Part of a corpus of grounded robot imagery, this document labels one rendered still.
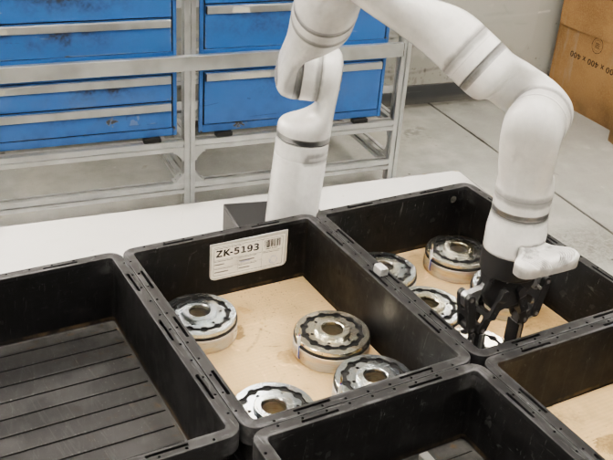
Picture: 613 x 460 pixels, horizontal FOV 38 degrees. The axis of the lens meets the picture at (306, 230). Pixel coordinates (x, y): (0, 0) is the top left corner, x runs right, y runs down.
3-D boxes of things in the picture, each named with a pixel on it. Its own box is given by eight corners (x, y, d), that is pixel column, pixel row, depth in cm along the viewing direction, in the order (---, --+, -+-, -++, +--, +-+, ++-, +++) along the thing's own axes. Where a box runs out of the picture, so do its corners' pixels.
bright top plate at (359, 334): (280, 326, 120) (280, 322, 120) (339, 306, 125) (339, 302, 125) (323, 366, 113) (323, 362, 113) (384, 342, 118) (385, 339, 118)
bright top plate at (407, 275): (338, 260, 137) (338, 256, 136) (396, 250, 140) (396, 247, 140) (368, 294, 129) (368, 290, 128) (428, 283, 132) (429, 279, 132)
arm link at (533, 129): (539, 235, 104) (554, 206, 111) (566, 110, 96) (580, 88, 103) (481, 220, 106) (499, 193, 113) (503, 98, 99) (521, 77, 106)
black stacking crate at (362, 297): (123, 323, 126) (120, 254, 121) (305, 280, 139) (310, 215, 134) (243, 516, 96) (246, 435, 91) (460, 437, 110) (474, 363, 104)
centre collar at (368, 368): (348, 373, 111) (348, 370, 111) (379, 362, 114) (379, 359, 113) (370, 396, 108) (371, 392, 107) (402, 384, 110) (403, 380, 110)
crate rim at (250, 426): (119, 265, 122) (119, 250, 120) (309, 225, 135) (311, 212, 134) (245, 450, 91) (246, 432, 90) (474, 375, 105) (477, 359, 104)
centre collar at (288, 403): (245, 402, 105) (245, 398, 105) (282, 392, 107) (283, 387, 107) (264, 428, 101) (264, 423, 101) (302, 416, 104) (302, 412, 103)
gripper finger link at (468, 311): (462, 285, 112) (468, 318, 116) (451, 291, 112) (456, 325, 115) (475, 295, 110) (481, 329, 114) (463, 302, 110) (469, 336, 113)
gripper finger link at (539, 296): (547, 277, 115) (528, 317, 117) (556, 278, 116) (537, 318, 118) (534, 267, 117) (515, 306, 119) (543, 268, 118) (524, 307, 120)
